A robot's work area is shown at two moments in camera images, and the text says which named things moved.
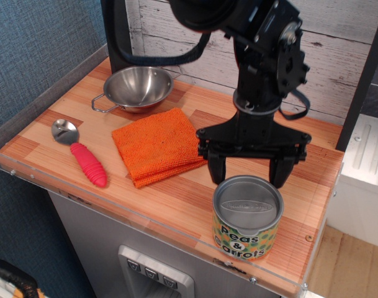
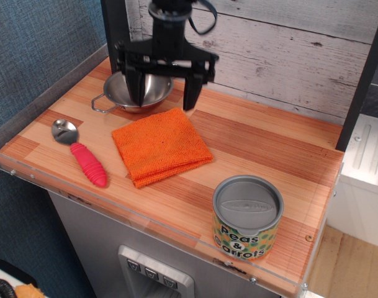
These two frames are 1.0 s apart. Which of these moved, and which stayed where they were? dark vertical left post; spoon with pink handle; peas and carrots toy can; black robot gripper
Moved: black robot gripper
Stayed: dark vertical left post; peas and carrots toy can; spoon with pink handle
